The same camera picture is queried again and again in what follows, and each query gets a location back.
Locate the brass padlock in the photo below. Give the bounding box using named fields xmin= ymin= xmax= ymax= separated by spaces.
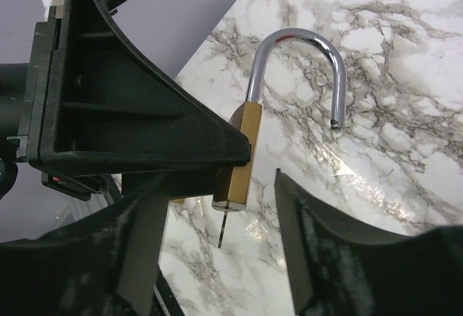
xmin=211 ymin=28 xmax=347 ymax=213

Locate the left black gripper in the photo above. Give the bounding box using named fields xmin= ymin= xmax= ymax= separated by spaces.
xmin=1 ymin=0 xmax=250 ymax=197

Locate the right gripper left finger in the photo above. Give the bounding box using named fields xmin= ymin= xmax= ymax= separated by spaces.
xmin=1 ymin=176 xmax=168 ymax=315

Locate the silver padlock key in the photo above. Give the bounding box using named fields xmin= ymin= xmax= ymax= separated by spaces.
xmin=217 ymin=209 xmax=229 ymax=249

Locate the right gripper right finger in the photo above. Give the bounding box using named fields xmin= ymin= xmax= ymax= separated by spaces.
xmin=274 ymin=172 xmax=462 ymax=315

